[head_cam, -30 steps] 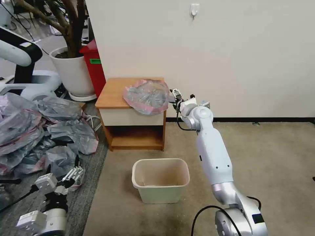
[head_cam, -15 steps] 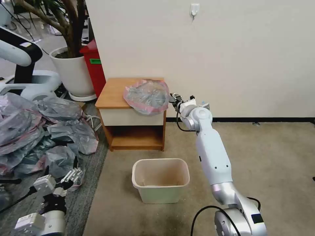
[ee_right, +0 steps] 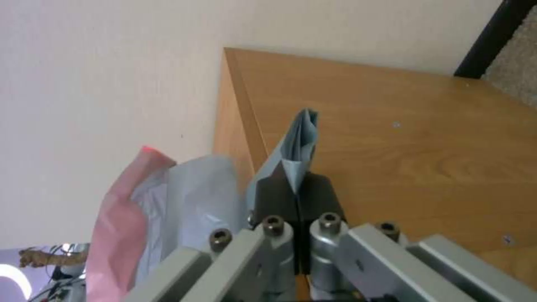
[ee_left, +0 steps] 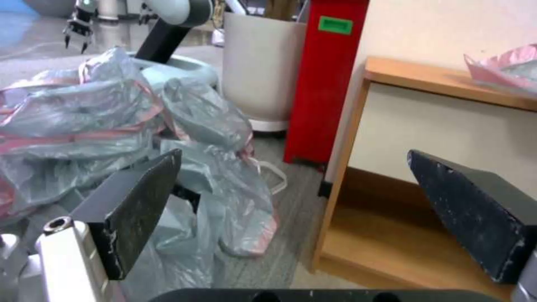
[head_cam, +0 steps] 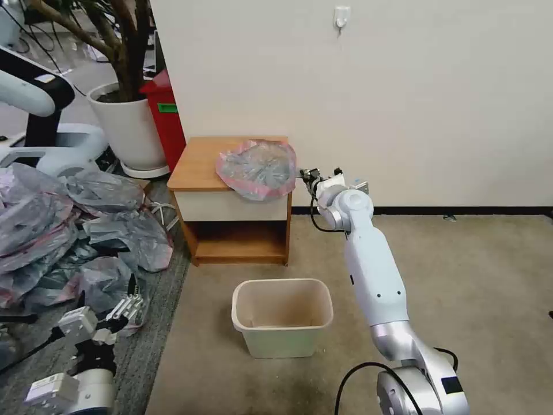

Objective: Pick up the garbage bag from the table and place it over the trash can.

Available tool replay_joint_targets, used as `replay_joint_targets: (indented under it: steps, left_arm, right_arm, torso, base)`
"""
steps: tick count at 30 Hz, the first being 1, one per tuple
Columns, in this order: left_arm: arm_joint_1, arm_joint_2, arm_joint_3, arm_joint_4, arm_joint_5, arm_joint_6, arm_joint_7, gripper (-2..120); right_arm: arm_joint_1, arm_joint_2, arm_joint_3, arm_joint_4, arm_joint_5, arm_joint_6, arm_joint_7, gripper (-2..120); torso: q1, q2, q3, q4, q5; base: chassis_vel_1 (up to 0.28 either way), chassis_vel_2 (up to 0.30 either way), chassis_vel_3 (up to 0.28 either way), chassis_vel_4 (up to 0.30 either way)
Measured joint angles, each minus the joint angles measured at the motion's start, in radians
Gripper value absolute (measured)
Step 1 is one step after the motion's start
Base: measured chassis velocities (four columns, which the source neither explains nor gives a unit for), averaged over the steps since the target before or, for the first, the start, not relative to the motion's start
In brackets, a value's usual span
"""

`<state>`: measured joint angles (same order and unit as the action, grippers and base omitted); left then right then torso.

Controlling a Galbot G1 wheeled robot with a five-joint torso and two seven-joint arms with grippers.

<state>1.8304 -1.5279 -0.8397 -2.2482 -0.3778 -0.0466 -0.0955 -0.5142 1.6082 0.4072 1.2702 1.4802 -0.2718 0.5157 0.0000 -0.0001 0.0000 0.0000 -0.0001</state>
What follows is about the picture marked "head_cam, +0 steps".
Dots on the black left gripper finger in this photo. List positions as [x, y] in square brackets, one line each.
[126, 308]
[113, 329]

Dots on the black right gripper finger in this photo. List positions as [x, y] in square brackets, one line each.
[309, 174]

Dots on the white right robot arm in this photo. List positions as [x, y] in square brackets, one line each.
[373, 268]

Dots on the grey pink-rimmed garbage bag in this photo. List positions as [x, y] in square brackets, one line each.
[258, 169]

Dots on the pile of grey garbage bags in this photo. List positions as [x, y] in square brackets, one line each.
[56, 233]

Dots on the beige plastic trash can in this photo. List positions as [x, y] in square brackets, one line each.
[283, 322]

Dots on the wooden bedside table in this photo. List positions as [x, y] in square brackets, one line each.
[203, 175]

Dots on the white pot saucer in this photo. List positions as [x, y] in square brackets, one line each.
[144, 171]

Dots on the red bin with green label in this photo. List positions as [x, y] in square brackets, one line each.
[166, 119]

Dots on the white plant pot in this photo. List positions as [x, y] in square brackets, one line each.
[129, 129]

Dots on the brown-trunked indoor tree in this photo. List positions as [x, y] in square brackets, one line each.
[127, 47]

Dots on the white and black robot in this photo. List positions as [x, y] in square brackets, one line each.
[26, 93]

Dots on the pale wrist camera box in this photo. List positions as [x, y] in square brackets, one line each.
[332, 182]
[78, 323]

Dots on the white wall hook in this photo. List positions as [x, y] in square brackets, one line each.
[341, 16]

